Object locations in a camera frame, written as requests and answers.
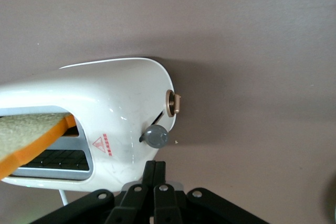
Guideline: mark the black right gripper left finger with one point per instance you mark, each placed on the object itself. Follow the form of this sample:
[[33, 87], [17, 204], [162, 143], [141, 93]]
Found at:
[[136, 197]]

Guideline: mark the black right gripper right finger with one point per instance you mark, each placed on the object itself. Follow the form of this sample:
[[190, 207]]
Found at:
[[165, 200]]

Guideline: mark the white two-slot toaster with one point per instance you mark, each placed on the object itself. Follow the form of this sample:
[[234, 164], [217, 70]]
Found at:
[[110, 98]]

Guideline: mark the toast slice with orange crust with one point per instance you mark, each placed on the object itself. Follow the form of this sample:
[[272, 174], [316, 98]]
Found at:
[[29, 132]]

